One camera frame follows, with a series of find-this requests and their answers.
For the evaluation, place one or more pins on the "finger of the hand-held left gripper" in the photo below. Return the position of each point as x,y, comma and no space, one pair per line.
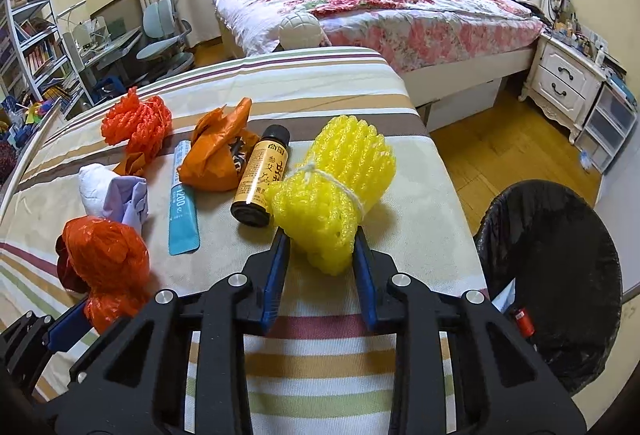
67,322

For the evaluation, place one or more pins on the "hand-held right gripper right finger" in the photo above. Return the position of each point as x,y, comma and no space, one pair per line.
367,285

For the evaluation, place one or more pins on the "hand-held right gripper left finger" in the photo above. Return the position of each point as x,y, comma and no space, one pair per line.
275,275

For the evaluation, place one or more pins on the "red plastic bag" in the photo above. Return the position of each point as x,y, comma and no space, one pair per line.
105,260

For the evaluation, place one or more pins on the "brown glass bottle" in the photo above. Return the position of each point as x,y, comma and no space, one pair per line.
255,180

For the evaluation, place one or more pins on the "teal squeeze tube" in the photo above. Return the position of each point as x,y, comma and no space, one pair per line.
182,220

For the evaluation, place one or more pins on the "yellow foam fruit net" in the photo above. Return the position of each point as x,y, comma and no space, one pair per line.
345,165

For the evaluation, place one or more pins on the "white lavender bag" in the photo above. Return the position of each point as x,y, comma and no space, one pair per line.
100,190

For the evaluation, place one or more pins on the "orange plastic bag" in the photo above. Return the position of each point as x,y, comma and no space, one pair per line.
210,155

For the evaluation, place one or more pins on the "orange paper wrapper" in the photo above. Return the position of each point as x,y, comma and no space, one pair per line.
132,163

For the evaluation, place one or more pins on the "black lined trash bin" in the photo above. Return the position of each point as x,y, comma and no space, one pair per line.
565,265

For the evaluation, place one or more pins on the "red foam fruit net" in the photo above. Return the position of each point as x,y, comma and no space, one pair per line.
135,120

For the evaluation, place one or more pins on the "striped bed sheet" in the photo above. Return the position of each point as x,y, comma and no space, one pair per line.
400,215

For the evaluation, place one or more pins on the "white paper scrap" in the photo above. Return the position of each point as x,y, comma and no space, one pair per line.
504,297

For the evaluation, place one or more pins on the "small red container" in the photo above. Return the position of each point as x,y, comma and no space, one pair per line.
521,321

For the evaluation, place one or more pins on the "colourful toy pile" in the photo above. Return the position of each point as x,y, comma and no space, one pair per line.
25,120

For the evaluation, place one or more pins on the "white quilted cushion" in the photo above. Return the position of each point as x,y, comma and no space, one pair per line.
300,31

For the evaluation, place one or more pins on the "small plastic bottle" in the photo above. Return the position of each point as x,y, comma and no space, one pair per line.
584,161

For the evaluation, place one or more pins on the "floral quilt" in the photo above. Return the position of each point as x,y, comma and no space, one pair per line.
400,15

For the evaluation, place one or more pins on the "white bookshelf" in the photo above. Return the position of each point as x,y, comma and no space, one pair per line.
35,50

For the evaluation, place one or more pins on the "white study desk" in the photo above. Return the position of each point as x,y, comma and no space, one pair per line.
107,45

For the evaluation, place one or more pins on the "white nightstand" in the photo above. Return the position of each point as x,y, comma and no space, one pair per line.
560,80

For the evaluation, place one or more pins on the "grey desk chair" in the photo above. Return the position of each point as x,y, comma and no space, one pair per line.
165,15

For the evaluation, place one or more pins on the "clear plastic drawer unit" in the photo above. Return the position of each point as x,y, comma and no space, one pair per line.
605,120

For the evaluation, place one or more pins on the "group of small bottles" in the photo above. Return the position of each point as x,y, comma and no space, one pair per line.
575,32

